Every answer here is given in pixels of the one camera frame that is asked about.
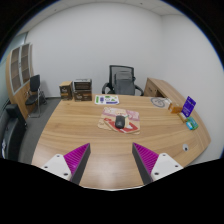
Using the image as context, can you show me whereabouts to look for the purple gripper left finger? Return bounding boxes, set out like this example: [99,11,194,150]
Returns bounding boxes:
[42,143,91,184]

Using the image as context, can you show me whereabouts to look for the black visitor chair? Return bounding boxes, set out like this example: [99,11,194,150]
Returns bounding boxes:
[25,75,47,110]

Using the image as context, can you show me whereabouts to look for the dark printed box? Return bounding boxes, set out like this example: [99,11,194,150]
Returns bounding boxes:
[74,90,92,102]
[74,79,92,90]

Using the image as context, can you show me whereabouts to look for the wooden side desk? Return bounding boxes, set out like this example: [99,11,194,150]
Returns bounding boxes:
[144,78,185,105]

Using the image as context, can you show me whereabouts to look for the small brown cardboard box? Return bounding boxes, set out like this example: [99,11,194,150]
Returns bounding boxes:
[59,81,73,100]

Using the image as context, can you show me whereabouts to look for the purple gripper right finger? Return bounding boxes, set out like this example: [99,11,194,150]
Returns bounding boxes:
[132,143,182,184]

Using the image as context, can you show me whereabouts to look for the orange small box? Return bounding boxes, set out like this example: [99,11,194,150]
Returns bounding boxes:
[168,103,182,114]

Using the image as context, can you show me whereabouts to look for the teal small packet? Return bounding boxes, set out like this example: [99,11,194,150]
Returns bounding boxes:
[186,117,199,130]

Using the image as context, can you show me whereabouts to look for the grey mesh office chair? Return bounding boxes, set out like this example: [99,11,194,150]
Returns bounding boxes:
[102,65,144,96]

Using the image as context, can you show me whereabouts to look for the black computer mouse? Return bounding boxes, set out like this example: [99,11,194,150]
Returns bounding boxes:
[115,115,125,129]

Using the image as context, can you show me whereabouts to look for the round grey coaster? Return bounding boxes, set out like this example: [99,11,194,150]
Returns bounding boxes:
[150,97,165,108]

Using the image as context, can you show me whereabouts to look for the small white round object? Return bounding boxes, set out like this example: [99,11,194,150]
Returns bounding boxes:
[182,144,189,152]

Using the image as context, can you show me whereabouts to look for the white green paper sheet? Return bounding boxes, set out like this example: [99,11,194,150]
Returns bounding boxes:
[95,95,119,105]

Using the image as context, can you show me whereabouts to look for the black leather sofa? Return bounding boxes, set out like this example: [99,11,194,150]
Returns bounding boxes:
[0,104,27,161]

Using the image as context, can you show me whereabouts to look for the cartoon printed mouse pad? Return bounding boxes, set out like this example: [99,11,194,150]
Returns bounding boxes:
[98,107,140,134]

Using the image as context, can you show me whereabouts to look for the lower dark printed box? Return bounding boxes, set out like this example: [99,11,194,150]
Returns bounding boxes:
[74,90,92,102]

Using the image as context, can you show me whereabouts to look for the upper dark printed box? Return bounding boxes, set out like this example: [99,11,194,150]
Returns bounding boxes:
[74,79,92,90]

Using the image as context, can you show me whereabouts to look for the wooden glass-door cabinet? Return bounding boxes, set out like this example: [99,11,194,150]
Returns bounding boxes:
[5,43,34,110]

